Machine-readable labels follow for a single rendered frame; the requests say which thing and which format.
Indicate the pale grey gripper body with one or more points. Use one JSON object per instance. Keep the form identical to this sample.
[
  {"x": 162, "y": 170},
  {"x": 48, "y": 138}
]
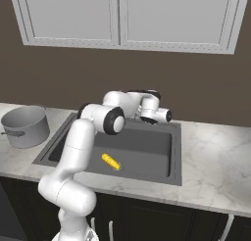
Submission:
[{"x": 149, "y": 120}]

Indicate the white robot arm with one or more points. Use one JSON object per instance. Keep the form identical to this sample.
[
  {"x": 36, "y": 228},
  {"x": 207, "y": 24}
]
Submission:
[{"x": 76, "y": 147}]

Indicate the dark grey sink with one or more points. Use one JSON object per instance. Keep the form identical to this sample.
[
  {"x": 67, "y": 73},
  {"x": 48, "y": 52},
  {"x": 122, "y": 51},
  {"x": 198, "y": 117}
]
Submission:
[{"x": 143, "y": 150}]

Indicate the yellow corn cob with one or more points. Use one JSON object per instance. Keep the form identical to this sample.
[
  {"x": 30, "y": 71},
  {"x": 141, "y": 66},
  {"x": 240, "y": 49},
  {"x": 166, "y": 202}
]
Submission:
[{"x": 110, "y": 162}]

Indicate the grey metal pot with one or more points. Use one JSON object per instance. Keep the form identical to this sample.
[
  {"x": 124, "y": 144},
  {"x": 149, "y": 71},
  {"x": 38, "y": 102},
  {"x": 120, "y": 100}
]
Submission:
[{"x": 27, "y": 129}]

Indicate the dark base cupboard door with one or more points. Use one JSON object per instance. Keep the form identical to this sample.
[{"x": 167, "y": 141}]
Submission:
[
  {"x": 40, "y": 215},
  {"x": 212, "y": 225},
  {"x": 150, "y": 220}
]

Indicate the dark grey appliance front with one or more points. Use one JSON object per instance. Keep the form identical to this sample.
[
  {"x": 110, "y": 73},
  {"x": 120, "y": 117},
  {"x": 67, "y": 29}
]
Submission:
[{"x": 10, "y": 215}]

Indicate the grey wall cupboard door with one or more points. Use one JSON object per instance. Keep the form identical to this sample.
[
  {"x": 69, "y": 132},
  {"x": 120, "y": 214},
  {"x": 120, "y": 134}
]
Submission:
[
  {"x": 176, "y": 14},
  {"x": 70, "y": 13}
]

